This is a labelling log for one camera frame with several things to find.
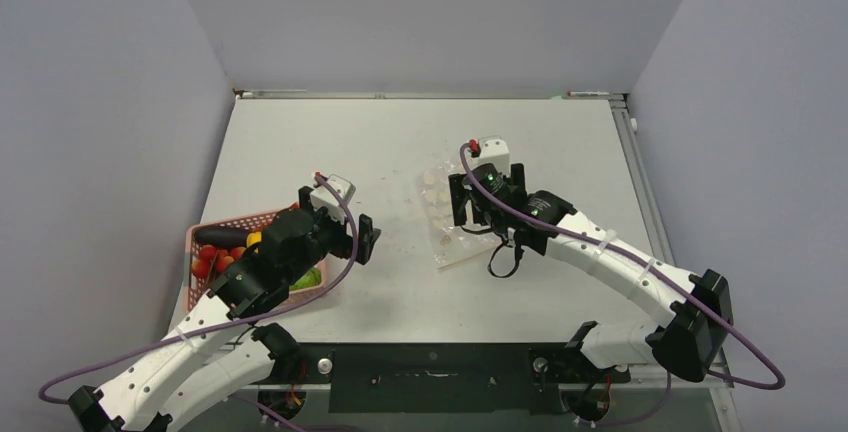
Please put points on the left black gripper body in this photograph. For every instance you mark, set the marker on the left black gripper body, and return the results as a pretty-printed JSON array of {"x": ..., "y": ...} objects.
[{"x": 328, "y": 235}]

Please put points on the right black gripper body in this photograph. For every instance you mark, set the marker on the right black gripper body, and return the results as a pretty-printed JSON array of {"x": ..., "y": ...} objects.
[{"x": 461, "y": 196}]

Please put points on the clear zip top bag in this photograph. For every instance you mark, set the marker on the clear zip top bag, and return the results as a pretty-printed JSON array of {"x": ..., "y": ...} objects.
[{"x": 450, "y": 244}]

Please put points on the pink plastic basket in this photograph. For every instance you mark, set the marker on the pink plastic basket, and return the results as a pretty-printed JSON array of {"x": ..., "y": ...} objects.
[{"x": 253, "y": 262}]

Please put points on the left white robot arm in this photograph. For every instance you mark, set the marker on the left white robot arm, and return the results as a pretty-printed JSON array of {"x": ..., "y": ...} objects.
[{"x": 228, "y": 339}]

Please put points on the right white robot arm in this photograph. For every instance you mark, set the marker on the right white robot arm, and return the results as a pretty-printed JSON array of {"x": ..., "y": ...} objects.
[{"x": 679, "y": 334}]

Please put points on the green lettuce head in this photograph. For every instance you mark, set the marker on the green lettuce head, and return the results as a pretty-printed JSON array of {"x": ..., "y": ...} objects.
[{"x": 312, "y": 278}]

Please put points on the yellow bell pepper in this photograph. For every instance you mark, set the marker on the yellow bell pepper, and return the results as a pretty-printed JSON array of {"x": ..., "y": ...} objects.
[{"x": 253, "y": 238}]

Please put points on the dark purple eggplant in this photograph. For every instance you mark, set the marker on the dark purple eggplant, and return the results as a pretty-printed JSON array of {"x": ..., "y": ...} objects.
[{"x": 220, "y": 237}]

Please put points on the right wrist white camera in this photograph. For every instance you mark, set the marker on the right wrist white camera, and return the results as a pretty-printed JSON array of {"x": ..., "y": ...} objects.
[{"x": 494, "y": 150}]

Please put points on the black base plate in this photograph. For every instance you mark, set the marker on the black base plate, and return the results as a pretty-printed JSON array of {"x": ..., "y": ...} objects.
[{"x": 541, "y": 378}]

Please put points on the aluminium table rail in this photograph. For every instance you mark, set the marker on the aluminium table rail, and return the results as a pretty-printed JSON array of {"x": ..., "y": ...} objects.
[{"x": 627, "y": 132}]

